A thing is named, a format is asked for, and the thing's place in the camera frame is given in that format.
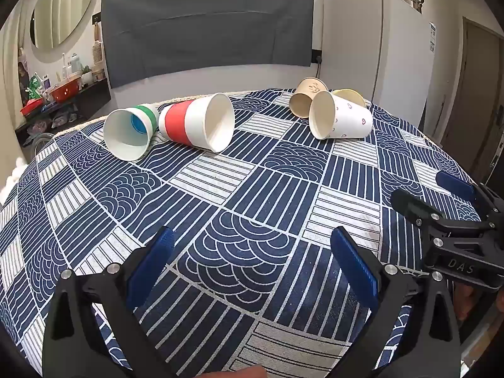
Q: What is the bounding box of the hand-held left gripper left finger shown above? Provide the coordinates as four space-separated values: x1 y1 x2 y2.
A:
43 226 176 378

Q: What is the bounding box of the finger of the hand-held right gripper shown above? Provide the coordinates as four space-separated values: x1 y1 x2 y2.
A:
435 171 504 226
391 188 495 238

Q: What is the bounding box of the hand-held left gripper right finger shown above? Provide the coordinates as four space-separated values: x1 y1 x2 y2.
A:
330 226 462 378

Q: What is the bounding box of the heart print white paper cup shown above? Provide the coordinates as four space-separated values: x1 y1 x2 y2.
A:
308 90 373 140

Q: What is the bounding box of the pale yellow paper cup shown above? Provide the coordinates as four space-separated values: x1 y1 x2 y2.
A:
331 89 366 108

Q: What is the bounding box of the green striped white paper cup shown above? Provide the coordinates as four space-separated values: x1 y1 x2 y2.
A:
103 103 159 162

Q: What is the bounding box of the red banded white paper cup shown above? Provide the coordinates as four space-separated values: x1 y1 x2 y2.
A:
158 92 236 154

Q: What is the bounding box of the brown paper cup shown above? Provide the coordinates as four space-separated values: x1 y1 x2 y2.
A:
289 77 329 119

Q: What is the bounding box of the brown door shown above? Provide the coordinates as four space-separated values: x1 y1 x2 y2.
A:
440 16 504 156

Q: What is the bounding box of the blue white patterned tablecloth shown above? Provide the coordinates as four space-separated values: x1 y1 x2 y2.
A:
0 87 487 378

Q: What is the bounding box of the white refrigerator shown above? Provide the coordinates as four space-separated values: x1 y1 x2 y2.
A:
319 0 438 127

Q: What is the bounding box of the white fluffy cloth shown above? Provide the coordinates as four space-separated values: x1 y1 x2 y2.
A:
0 157 29 205

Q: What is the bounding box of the dark side shelf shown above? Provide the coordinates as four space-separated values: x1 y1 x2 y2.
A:
15 83 112 147

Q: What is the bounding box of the large red bowl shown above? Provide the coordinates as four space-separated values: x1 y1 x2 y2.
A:
49 83 81 104

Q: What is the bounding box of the small red bowl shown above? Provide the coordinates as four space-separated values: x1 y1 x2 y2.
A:
20 100 44 117

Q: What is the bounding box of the green packet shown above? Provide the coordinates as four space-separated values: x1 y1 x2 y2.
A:
26 74 45 101

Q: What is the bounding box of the grey cloth covered screen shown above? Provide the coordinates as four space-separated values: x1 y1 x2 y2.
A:
101 0 316 89

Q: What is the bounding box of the oval wall mirror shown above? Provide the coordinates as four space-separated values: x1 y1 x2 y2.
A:
30 0 97 52

